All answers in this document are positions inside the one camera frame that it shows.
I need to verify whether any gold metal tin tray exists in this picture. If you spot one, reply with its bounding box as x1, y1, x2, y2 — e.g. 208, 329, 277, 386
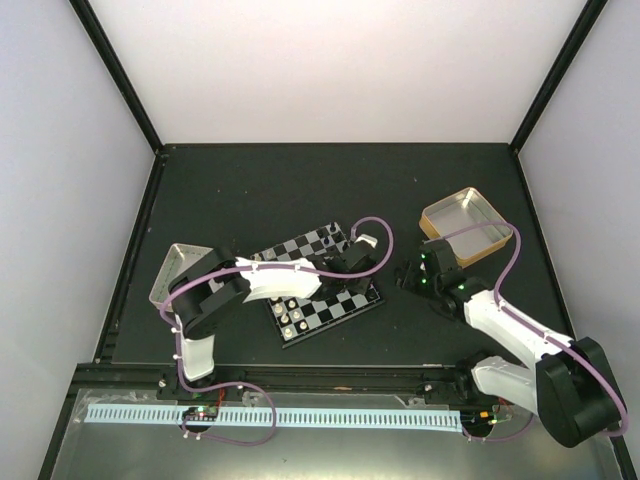
419, 187, 513, 268

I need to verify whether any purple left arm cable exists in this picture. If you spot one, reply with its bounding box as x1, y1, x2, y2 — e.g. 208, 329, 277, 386
160, 216, 395, 446

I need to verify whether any black mounting rail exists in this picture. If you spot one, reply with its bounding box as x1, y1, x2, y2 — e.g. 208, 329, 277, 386
69, 364, 499, 408

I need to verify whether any black white chess board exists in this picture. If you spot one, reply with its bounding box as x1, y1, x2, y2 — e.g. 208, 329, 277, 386
252, 222, 384, 348

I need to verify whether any black frame post right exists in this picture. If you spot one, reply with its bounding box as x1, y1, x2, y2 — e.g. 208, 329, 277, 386
510, 0, 608, 154

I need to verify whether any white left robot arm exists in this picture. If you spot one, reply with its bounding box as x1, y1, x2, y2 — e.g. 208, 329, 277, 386
161, 235, 379, 399

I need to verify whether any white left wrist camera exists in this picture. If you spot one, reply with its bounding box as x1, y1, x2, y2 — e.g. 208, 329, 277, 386
355, 234, 378, 249

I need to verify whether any light blue cable duct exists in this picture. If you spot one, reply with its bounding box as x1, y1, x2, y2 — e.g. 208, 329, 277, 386
84, 404, 463, 433

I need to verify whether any black frame post left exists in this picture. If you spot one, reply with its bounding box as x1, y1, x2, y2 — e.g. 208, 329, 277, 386
69, 0, 163, 153

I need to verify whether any row of white chess pieces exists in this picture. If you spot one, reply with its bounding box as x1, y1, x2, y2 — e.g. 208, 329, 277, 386
268, 297, 309, 342

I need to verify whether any black frame post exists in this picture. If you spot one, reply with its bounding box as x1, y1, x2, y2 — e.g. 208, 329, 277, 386
510, 0, 608, 154
69, 0, 163, 153

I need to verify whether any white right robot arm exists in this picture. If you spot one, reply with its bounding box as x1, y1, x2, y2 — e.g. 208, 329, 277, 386
395, 239, 629, 447

